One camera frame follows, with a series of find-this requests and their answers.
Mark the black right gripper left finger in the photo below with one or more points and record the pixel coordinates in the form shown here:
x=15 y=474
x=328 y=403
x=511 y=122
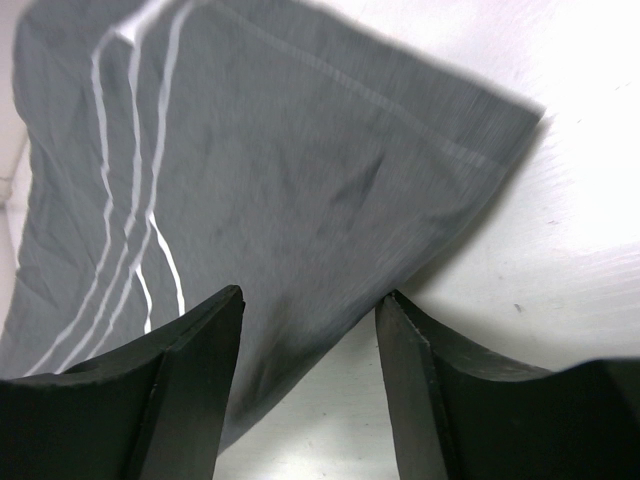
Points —
x=151 y=409

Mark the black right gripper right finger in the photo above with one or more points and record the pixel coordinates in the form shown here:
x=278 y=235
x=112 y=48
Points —
x=461 y=411

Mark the grey striped placemat cloth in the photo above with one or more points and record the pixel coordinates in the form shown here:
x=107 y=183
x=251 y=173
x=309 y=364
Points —
x=263 y=144

